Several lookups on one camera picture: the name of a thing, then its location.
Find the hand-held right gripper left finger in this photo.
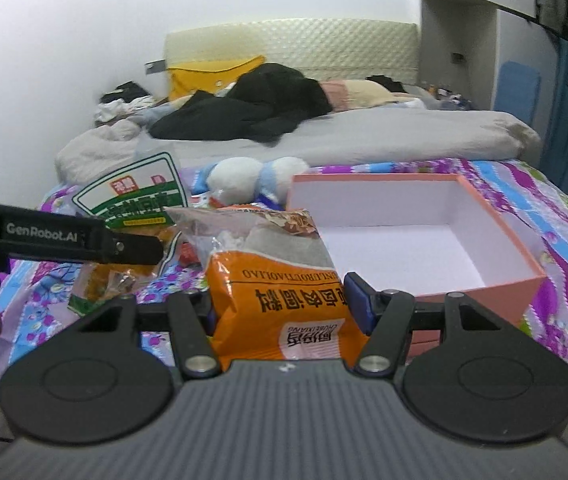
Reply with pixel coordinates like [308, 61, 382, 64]
[70, 290, 225, 381]

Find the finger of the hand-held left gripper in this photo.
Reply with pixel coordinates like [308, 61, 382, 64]
[105, 229, 165, 266]

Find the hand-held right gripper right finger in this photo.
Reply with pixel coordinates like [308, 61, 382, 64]
[344, 271, 518, 378]

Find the red snack packet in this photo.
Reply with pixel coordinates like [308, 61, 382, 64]
[179, 242, 202, 266]

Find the green and white snack bag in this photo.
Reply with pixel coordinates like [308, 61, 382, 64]
[66, 151, 192, 317]

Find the orange snack bag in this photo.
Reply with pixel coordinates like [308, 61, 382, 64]
[164, 204, 372, 363]

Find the pink cardboard box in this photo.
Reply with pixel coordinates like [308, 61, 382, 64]
[286, 172, 548, 358]

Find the white and blue plush toy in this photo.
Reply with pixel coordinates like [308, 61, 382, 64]
[205, 156, 311, 208]

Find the pile of clothes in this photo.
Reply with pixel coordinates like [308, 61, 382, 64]
[95, 81, 157, 126]

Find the grey duvet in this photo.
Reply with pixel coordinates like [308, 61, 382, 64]
[55, 110, 542, 183]

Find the yellow pillow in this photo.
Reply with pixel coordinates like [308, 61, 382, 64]
[166, 55, 267, 102]

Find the black clothing heap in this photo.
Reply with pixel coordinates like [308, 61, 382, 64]
[149, 63, 333, 143]

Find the pink pillow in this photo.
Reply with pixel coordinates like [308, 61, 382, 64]
[320, 79, 352, 111]

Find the cream pillow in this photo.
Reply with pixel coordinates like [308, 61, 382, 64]
[344, 80, 395, 110]

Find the floral printed bedsheet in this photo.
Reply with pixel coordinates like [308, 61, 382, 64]
[0, 157, 568, 403]

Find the small dark garment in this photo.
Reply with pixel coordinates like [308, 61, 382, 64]
[366, 75, 405, 93]

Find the bedside clutter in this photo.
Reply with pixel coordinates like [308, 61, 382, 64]
[424, 82, 474, 111]

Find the cream padded headboard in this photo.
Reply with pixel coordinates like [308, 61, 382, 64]
[164, 17, 419, 103]

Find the blue board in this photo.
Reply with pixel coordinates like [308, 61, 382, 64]
[498, 61, 542, 126]

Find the white wardrobe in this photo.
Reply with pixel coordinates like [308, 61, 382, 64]
[420, 0, 564, 161]

